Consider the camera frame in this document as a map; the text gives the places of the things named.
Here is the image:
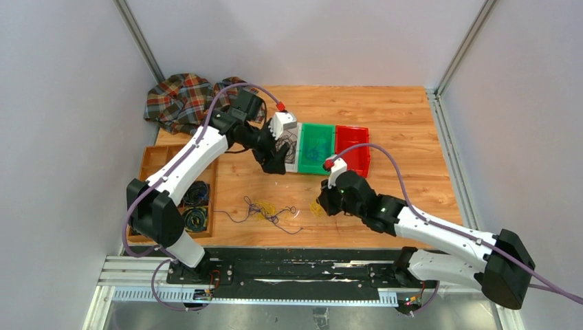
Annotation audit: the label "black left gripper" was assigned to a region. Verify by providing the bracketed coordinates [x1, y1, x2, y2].
[238, 119, 291, 175]

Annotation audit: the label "dark cables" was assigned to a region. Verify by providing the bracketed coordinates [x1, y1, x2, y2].
[276, 134, 299, 166]

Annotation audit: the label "blue cable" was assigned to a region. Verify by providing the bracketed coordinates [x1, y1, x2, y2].
[305, 138, 333, 162]

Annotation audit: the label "multicolour cable pile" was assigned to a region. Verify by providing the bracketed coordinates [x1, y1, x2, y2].
[243, 195, 305, 236]

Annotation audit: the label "brown cable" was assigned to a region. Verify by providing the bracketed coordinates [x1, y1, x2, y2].
[210, 209, 252, 224]

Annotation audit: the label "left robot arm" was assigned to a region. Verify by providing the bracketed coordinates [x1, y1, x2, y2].
[123, 83, 297, 284]

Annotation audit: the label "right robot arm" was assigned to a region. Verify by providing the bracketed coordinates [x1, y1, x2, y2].
[317, 170, 536, 310]

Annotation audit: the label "white plastic bin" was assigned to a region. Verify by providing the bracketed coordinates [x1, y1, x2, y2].
[276, 122, 303, 173]

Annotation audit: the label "green plastic bin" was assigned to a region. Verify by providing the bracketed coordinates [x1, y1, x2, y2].
[298, 123, 336, 175]

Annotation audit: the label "red plastic bin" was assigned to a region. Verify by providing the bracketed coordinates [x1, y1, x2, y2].
[334, 125, 371, 179]

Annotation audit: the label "wooden compartment tray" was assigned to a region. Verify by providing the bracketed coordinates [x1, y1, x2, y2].
[126, 144, 218, 244]

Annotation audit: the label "plaid cloth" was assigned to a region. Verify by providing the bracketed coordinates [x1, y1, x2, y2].
[143, 74, 259, 135]

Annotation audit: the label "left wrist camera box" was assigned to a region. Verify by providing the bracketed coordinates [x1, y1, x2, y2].
[268, 111, 297, 140]

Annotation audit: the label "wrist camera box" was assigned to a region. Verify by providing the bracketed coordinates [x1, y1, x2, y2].
[268, 111, 297, 140]
[323, 155, 347, 189]

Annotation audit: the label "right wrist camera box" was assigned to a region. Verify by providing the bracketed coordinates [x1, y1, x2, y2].
[323, 155, 347, 189]

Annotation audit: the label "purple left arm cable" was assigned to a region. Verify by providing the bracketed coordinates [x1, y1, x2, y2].
[121, 82, 287, 312]

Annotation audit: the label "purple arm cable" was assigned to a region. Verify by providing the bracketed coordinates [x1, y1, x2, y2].
[334, 143, 583, 305]
[121, 82, 287, 312]

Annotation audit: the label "coiled dark cable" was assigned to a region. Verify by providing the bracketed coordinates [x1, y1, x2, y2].
[181, 181, 210, 207]

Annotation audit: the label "coiled yellow-green cable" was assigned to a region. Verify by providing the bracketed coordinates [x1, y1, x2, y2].
[181, 206, 210, 232]

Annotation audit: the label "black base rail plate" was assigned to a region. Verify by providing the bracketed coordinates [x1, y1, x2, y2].
[145, 247, 437, 307]

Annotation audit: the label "right aluminium frame post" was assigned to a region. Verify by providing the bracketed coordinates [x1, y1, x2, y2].
[434, 0, 498, 98]

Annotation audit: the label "aluminium frame post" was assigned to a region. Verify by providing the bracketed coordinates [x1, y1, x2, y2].
[434, 0, 498, 98]
[113, 0, 165, 83]

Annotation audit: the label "left aluminium frame post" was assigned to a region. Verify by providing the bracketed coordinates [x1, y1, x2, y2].
[113, 0, 165, 83]

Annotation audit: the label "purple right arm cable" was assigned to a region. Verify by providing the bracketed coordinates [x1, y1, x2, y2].
[334, 143, 583, 305]

